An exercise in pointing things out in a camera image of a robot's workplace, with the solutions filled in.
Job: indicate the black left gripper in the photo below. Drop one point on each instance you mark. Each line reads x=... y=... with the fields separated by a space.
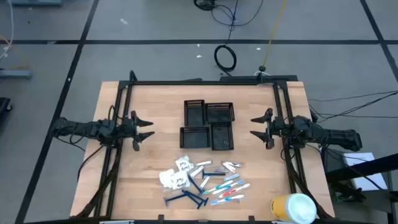
x=129 y=130

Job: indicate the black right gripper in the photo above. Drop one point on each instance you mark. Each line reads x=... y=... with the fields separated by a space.
x=275 y=129

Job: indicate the silver nail clipper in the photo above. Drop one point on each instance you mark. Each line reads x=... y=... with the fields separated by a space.
x=228 y=167
x=196 y=171
x=237 y=164
x=204 y=183
x=203 y=163

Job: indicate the red and white toothbrush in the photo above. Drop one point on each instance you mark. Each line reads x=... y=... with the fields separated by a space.
x=233 y=191

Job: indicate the green and white toothbrush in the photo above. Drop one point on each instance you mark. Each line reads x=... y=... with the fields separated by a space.
x=217 y=187

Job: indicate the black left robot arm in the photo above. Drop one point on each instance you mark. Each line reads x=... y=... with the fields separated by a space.
x=81 y=129

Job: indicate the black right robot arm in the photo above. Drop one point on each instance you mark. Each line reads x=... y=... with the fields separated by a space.
x=326 y=135

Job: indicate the black plastic mesh basket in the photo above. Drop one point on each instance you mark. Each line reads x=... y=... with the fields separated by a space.
x=195 y=138
x=222 y=137
x=220 y=113
x=194 y=116

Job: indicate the black round floor puck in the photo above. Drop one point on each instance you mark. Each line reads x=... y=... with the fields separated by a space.
x=262 y=68

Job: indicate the yellow canister with white lid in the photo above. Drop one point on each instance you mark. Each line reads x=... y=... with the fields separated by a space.
x=293 y=208

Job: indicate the white box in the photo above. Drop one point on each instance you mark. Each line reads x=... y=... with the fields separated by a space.
x=357 y=158

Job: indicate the black side stand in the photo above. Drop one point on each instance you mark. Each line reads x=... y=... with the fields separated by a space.
x=373 y=168

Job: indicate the grey metal bar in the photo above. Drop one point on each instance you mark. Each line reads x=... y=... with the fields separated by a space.
x=15 y=74

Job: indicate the black floor object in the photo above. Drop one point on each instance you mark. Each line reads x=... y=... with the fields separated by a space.
x=3 y=105

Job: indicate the black aluminium table frame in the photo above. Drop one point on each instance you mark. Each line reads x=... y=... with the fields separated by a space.
x=202 y=83

